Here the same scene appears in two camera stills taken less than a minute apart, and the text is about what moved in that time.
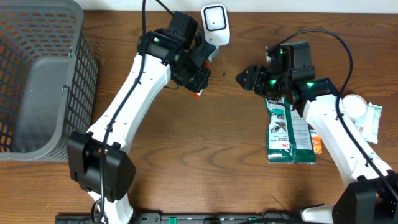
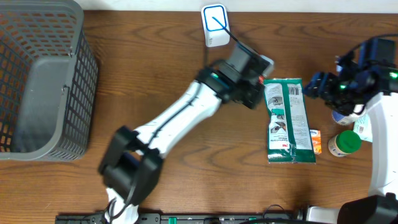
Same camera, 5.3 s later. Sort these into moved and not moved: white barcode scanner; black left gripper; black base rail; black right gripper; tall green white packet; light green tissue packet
Moved: black left gripper; black right gripper
Not moved: tall green white packet; white barcode scanner; black base rail; light green tissue packet
